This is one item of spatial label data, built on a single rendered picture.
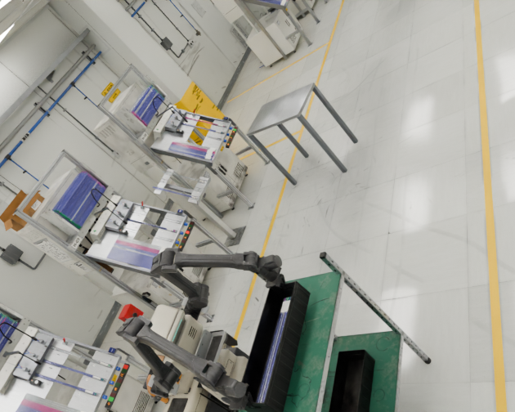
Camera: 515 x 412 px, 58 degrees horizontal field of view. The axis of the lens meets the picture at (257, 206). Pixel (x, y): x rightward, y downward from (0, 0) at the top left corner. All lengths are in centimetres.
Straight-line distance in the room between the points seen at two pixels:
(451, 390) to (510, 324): 49
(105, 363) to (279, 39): 587
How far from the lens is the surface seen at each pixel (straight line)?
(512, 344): 291
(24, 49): 688
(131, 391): 438
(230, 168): 569
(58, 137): 648
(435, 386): 296
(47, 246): 466
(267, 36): 810
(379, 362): 273
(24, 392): 404
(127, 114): 521
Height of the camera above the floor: 247
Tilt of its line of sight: 28 degrees down
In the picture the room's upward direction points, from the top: 46 degrees counter-clockwise
